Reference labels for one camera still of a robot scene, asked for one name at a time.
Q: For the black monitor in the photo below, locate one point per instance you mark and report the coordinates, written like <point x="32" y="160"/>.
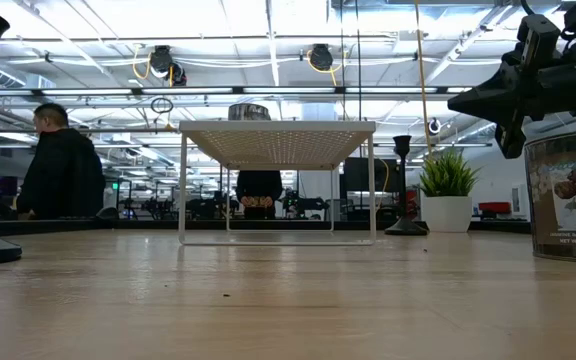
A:
<point x="368" y="175"/>

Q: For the small round ceiling reel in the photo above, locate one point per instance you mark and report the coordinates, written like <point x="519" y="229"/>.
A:
<point x="434" y="126"/>

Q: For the silver metal cup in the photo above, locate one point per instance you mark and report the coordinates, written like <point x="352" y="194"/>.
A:
<point x="248" y="112"/>

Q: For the person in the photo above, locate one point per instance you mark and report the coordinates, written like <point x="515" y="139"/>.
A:
<point x="258" y="185"/>
<point x="63" y="175"/>

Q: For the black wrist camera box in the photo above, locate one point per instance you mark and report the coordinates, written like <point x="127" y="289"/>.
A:
<point x="538" y="40"/>

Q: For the black table edge rail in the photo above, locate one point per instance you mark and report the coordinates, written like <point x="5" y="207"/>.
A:
<point x="68" y="226"/>

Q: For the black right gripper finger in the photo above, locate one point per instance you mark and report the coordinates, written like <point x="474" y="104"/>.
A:
<point x="513" y="135"/>
<point x="498" y="95"/>

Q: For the red box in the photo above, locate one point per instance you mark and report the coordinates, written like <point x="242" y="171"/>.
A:
<point x="494" y="207"/>

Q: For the green plant in white pot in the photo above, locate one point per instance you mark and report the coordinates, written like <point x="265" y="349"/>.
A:
<point x="447" y="212"/>

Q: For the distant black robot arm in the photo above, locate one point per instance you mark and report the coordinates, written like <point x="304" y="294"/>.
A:
<point x="305" y="205"/>

